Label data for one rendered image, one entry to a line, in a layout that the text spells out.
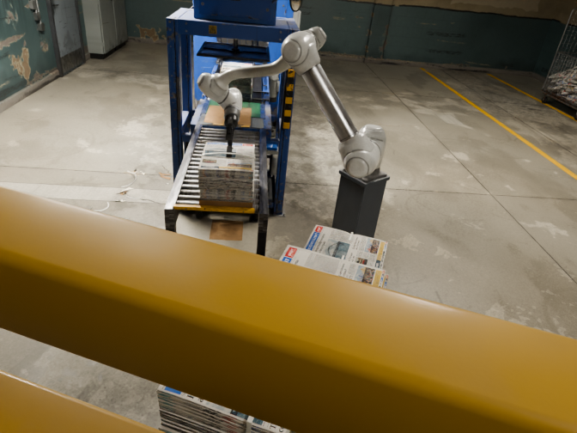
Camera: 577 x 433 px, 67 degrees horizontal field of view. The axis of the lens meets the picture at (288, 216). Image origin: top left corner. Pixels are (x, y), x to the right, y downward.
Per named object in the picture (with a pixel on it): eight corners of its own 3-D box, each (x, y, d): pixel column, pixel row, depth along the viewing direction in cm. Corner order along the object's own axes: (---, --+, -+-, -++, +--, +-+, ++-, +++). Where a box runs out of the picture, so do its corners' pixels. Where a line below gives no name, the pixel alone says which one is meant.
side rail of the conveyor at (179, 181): (174, 228, 235) (173, 209, 229) (164, 228, 235) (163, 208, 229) (203, 138, 350) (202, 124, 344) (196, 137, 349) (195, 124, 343)
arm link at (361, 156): (386, 160, 224) (379, 176, 206) (360, 173, 233) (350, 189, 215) (310, 22, 207) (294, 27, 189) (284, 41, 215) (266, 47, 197)
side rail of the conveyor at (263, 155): (267, 233, 240) (269, 214, 234) (258, 232, 240) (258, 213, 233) (265, 143, 355) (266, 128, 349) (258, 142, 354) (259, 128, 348)
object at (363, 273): (385, 271, 156) (385, 270, 155) (373, 326, 132) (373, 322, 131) (288, 246, 164) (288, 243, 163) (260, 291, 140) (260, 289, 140)
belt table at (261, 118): (270, 141, 354) (271, 129, 349) (190, 135, 348) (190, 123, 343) (269, 113, 414) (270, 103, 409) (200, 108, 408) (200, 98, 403)
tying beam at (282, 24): (298, 45, 318) (300, 30, 313) (167, 33, 309) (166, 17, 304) (292, 31, 376) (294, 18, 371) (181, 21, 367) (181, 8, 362)
